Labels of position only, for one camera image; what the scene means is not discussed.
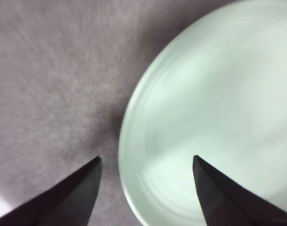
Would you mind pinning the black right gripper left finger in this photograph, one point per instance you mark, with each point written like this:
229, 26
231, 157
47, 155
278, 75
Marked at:
70, 202

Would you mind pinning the green plate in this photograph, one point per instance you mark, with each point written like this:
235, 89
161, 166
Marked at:
212, 85

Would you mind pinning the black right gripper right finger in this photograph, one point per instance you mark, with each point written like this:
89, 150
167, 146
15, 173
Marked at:
227, 203

